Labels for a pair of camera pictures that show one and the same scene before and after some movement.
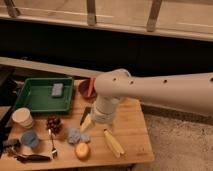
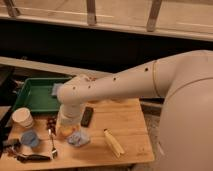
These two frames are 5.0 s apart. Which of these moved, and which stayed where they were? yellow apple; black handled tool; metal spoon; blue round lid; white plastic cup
Moved: yellow apple
Stayed: black handled tool; metal spoon; blue round lid; white plastic cup
